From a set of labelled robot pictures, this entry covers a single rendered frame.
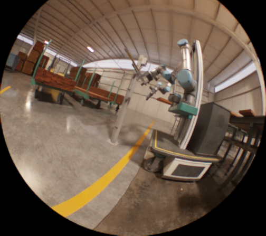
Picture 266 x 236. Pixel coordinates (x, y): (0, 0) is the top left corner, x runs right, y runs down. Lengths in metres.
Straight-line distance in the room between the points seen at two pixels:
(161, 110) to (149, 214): 9.05
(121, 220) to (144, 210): 0.16
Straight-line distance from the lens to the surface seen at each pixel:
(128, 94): 0.97
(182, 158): 0.71
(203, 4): 6.51
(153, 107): 9.23
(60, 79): 1.77
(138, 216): 0.63
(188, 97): 0.66
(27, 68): 9.47
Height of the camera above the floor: 0.59
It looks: 1 degrees up
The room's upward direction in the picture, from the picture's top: 19 degrees clockwise
